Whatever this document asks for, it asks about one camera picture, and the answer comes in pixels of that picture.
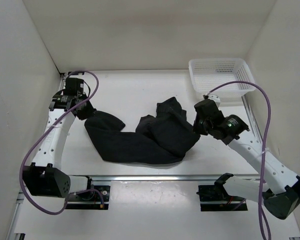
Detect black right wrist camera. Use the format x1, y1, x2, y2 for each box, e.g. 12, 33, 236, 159
194, 98, 221, 120

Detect white plastic basket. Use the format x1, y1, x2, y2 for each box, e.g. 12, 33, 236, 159
188, 57, 256, 101

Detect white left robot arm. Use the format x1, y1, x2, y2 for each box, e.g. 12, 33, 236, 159
22, 90, 95, 200

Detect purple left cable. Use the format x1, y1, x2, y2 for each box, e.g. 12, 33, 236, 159
19, 70, 100, 216

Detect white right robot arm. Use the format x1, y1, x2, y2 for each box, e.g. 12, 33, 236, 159
193, 112, 300, 220

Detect black trousers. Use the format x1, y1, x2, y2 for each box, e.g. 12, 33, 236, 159
84, 97, 200, 165

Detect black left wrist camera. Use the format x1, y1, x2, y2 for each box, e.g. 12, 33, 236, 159
63, 77, 85, 96

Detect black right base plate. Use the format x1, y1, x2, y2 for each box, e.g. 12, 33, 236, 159
196, 185, 248, 212

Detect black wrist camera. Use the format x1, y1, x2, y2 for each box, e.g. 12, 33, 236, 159
63, 77, 85, 96
194, 98, 221, 120

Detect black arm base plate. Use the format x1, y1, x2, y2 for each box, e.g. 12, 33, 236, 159
65, 185, 111, 210

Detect aluminium frame rail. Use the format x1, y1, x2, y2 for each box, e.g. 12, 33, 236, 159
87, 173, 258, 183

